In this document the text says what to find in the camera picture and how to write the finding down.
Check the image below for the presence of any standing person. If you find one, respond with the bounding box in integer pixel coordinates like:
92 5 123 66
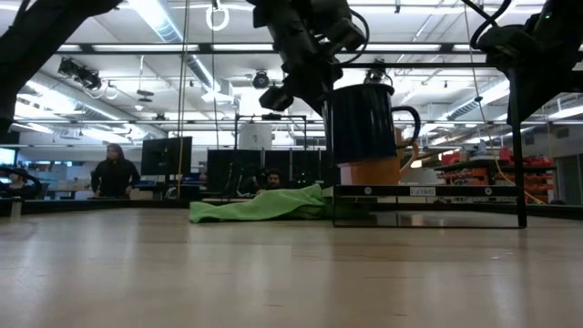
89 142 142 200

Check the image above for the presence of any black overhead beam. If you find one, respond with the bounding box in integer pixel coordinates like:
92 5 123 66
56 42 491 56

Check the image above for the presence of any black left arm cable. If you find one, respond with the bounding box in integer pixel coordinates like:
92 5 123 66
348 6 371 63

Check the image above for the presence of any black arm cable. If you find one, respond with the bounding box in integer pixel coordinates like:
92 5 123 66
459 0 515 51
348 6 371 63

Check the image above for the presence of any green microfibre cloth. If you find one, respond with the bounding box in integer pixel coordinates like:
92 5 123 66
189 183 336 224

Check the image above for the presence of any wooden shelf with black frame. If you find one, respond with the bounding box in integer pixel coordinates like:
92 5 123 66
330 62 528 230

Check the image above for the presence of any black mug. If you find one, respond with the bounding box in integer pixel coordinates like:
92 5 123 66
323 82 423 166

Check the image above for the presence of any black ceiling camera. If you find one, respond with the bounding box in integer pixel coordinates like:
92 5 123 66
57 56 102 91
251 69 271 90
363 67 394 87

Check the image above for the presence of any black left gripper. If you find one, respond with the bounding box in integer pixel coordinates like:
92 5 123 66
258 17 368 115

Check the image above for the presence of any black aluminium table frame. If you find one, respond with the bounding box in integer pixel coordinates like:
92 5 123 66
0 198 583 220

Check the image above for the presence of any black cabinet row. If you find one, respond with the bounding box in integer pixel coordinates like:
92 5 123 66
207 149 336 201

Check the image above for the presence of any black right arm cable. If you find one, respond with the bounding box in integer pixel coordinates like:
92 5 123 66
459 0 515 51

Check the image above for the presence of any yellow hanging cable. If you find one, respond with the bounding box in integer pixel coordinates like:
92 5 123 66
463 0 547 205

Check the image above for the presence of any black monitor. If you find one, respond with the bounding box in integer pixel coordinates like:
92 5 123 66
140 136 194 177

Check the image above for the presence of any silver ventilation duct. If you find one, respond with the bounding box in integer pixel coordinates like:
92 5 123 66
128 0 220 92

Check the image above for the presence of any seated person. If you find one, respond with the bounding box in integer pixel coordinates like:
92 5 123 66
252 167 287 195

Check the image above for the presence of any white hanging ring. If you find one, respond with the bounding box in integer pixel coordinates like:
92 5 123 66
205 3 230 33

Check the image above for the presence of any black metal stand frame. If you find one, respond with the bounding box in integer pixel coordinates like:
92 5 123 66
233 113 309 151

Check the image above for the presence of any orange mug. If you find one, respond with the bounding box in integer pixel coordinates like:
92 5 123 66
348 129 421 187

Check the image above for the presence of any person in chair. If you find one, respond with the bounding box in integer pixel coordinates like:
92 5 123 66
5 169 31 189

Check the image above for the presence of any rack with red bins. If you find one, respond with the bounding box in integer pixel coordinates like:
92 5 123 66
435 145 557 205

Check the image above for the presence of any hanging yellow rope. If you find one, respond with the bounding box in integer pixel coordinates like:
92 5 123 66
177 0 191 163

